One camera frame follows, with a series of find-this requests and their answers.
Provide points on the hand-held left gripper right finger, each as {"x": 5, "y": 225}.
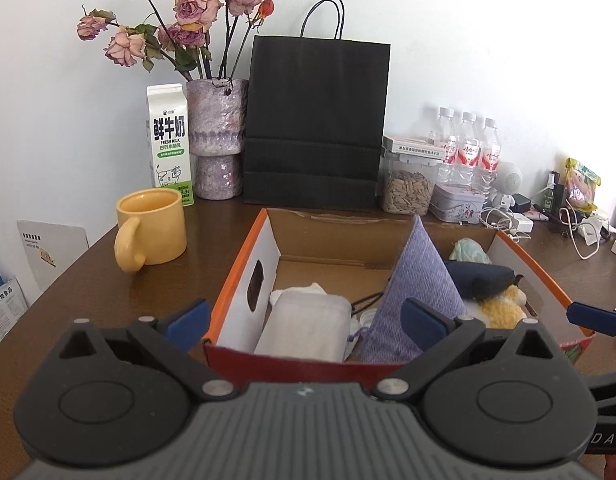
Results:
{"x": 425, "y": 327}

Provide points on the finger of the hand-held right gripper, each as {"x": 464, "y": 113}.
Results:
{"x": 595, "y": 317}

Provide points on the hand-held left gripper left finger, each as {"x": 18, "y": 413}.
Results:
{"x": 188, "y": 325}

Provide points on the purple cloth pouch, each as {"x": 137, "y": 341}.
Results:
{"x": 418, "y": 280}

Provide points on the white bottle cap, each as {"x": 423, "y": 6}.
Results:
{"x": 366, "y": 319}

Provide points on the dark navy case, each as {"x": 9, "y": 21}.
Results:
{"x": 480, "y": 277}

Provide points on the yellow white plush toy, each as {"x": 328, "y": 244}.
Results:
{"x": 503, "y": 310}

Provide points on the green plastic bag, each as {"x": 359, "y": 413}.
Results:
{"x": 470, "y": 251}

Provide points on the translucent white plastic box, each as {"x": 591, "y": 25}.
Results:
{"x": 303, "y": 330}

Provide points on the white tissue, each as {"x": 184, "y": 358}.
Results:
{"x": 300, "y": 290}

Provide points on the red cardboard box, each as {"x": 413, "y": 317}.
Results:
{"x": 313, "y": 240}

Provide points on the yellow ceramic mug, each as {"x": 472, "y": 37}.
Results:
{"x": 153, "y": 230}

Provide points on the white charger block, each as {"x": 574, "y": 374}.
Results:
{"x": 522, "y": 224}

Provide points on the white earphones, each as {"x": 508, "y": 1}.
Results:
{"x": 498, "y": 221}

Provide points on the small dark bottle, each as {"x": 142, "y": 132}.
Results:
{"x": 555, "y": 195}

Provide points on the decorated metal tin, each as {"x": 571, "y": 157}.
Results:
{"x": 458, "y": 202}

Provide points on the yellow snack bag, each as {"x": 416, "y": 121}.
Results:
{"x": 582, "y": 185}

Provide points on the black power adapter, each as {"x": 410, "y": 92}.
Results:
{"x": 522, "y": 203}

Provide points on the clear seed container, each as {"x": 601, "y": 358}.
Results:
{"x": 407, "y": 190}

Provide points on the white printed board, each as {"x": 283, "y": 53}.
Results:
{"x": 53, "y": 255}

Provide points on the white round robot speaker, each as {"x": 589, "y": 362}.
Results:
{"x": 507, "y": 180}

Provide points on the flat white box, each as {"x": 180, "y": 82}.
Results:
{"x": 413, "y": 146}

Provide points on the white green milk carton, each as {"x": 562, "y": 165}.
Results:
{"x": 170, "y": 140}

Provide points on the blue printed packet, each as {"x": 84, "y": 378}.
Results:
{"x": 3, "y": 305}

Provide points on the purple mottled vase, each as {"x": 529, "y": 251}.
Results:
{"x": 218, "y": 125}

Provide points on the black paper bag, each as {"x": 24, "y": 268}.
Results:
{"x": 313, "y": 110}

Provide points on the dried pink roses bouquet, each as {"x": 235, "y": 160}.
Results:
{"x": 190, "y": 7}

